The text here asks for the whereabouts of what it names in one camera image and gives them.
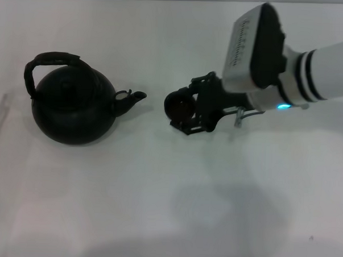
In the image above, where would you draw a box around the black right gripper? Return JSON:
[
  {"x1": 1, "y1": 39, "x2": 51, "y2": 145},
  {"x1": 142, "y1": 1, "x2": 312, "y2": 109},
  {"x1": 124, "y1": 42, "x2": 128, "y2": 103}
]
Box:
[{"x1": 169, "y1": 69, "x2": 256, "y2": 139}]

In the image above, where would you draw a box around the small dark teacup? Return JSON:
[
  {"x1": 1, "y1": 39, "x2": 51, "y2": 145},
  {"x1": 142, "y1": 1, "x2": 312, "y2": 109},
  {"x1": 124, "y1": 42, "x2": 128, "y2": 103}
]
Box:
[{"x1": 163, "y1": 86, "x2": 198, "y2": 122}]

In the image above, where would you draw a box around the black round teapot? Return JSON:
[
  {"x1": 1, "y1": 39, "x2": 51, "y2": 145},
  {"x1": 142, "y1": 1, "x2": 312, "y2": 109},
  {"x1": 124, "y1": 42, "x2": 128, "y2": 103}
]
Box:
[{"x1": 20, "y1": 50, "x2": 150, "y2": 148}]

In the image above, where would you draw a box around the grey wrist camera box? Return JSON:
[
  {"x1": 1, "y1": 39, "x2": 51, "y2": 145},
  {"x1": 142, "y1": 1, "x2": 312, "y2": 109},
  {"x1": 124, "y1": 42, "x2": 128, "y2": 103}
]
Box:
[{"x1": 220, "y1": 0, "x2": 289, "y2": 97}]

